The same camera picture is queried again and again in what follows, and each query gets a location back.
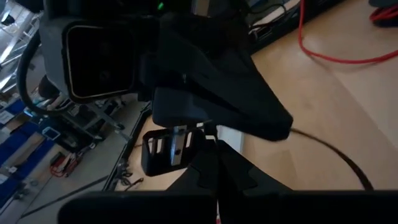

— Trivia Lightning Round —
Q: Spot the white duct cover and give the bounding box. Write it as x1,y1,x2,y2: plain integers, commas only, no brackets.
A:
216,125,246,154

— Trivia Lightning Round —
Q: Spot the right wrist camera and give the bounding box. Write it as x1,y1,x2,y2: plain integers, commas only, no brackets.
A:
39,17,139,105

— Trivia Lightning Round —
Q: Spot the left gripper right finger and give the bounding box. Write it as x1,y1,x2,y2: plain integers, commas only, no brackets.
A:
217,141,398,224

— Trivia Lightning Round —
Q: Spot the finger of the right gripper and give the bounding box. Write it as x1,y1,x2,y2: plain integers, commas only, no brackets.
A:
151,90,218,128
157,14,293,141

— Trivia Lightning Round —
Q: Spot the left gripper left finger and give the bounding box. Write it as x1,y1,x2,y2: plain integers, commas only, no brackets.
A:
58,130,218,224

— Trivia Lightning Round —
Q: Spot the thin red wire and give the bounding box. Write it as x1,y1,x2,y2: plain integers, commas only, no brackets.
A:
297,0,398,65

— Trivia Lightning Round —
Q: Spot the black zip tie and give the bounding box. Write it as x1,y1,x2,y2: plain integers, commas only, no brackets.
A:
289,128,374,191

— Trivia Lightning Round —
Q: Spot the blue storage bin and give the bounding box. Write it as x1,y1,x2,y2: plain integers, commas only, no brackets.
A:
0,98,27,118
12,138,54,180

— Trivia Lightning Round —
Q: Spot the black right camera cable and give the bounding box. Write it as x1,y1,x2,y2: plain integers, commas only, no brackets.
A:
16,29,66,116

